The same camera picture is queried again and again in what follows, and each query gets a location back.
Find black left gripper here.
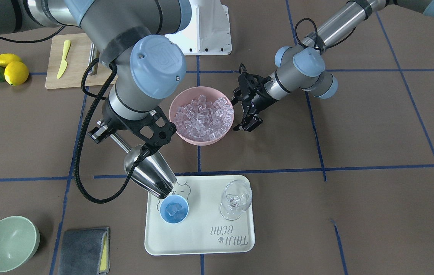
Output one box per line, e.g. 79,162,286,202
231,64,278,132

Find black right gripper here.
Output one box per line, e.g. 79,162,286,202
88,102,176,162

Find metal ice scoop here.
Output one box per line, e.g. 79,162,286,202
111,133,178,199

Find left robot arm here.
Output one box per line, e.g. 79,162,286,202
231,0,434,132

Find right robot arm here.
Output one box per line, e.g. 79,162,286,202
0,0,192,157

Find clear ice cubes pile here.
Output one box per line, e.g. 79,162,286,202
173,95,234,142

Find blue plastic cup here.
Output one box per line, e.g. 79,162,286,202
159,195,189,223

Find ice cubes in cup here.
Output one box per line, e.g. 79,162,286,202
165,202,187,223

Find pink bowl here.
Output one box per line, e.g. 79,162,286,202
169,86,234,146

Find blue tape line crosswise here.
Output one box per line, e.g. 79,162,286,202
0,164,434,182

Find blue tape line lengthwise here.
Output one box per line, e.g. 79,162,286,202
196,55,205,275

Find clear wine glass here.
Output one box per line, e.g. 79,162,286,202
219,180,252,221

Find metal cylinder tool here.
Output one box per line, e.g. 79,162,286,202
87,42,100,75

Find yellow plastic knife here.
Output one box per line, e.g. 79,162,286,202
56,40,72,79

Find wooden cutting board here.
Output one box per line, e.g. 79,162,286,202
45,34,118,90

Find grey yellow sponge cloth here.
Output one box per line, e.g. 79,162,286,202
58,227,110,275

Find cream serving tray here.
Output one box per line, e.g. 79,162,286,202
145,175,255,256

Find yellow lemon lower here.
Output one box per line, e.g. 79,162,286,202
4,61,29,86

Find yellow lemon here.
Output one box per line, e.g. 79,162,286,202
0,53,23,68
4,61,29,86

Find yellow lemon upper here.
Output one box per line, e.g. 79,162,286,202
0,53,23,68

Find green bowl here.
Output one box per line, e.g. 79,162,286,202
0,216,40,273

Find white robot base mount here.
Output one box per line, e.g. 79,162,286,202
166,0,232,56

